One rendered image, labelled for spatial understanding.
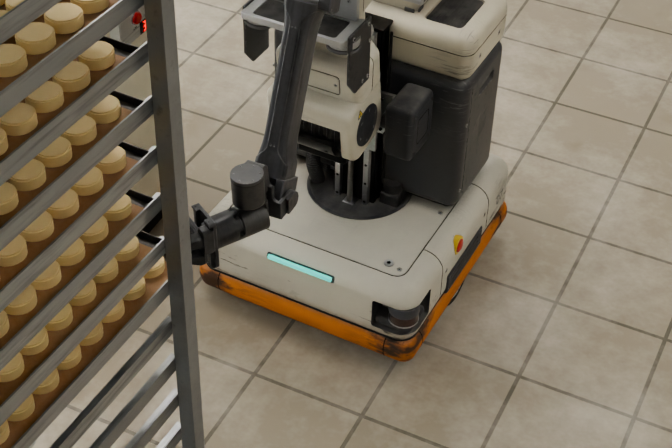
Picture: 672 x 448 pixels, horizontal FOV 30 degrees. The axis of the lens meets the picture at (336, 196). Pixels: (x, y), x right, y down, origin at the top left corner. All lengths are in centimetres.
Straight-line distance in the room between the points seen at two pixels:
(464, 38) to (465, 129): 26
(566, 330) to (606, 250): 36
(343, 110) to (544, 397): 92
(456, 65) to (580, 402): 90
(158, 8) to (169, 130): 20
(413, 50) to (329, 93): 27
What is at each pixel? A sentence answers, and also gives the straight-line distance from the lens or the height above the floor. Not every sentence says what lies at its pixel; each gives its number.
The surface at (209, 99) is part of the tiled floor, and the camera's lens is 413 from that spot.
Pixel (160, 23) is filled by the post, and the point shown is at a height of 147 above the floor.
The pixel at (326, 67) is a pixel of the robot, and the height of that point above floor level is 81.
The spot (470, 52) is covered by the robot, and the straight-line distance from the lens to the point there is 296.
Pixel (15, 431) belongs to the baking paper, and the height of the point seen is 95.
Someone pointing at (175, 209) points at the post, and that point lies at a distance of 191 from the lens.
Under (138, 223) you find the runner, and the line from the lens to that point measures 189.
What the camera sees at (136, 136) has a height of 39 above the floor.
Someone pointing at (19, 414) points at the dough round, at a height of 97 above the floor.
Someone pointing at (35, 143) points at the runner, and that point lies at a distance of 161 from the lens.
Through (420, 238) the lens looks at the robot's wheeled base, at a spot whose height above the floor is 28.
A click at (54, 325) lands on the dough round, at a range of 187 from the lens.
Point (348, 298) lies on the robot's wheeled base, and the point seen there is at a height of 21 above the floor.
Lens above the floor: 236
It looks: 39 degrees down
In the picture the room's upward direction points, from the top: 2 degrees clockwise
